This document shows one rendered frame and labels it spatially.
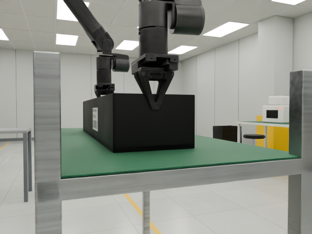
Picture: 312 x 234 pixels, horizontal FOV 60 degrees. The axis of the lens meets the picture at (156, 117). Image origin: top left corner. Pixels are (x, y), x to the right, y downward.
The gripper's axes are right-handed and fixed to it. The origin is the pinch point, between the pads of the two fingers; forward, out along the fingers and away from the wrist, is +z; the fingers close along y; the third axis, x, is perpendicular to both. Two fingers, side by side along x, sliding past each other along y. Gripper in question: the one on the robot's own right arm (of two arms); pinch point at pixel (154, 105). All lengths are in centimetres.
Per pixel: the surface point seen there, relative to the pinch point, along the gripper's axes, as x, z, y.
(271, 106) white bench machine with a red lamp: -331, -3, 314
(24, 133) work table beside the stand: 49, 23, 281
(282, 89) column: -439, -39, 394
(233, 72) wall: -468, -106, 603
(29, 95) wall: 94, -56, 939
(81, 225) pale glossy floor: -2, 102, 197
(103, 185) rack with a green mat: 12.9, 10.4, -15.5
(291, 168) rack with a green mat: -18.7, 11.1, -15.5
